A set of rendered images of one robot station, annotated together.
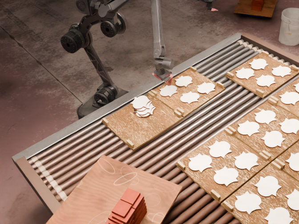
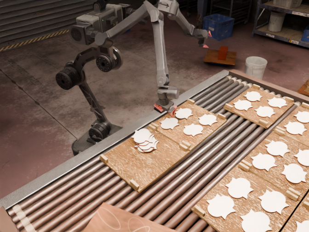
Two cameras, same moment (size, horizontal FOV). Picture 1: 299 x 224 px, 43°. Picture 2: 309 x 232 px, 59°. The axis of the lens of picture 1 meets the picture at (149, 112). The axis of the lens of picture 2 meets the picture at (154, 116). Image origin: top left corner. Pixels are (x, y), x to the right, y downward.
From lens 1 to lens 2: 0.89 m
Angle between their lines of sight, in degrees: 8
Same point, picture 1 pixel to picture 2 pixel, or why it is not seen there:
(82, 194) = not seen: outside the picture
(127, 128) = (128, 165)
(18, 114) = (14, 150)
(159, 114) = (163, 149)
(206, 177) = (232, 225)
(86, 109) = (81, 144)
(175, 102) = (178, 134)
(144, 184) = not seen: outside the picture
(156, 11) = (160, 36)
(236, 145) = (255, 182)
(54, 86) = (50, 124)
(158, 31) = (162, 58)
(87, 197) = not seen: outside the picture
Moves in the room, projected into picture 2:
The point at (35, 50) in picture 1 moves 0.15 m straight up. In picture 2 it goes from (34, 92) to (31, 83)
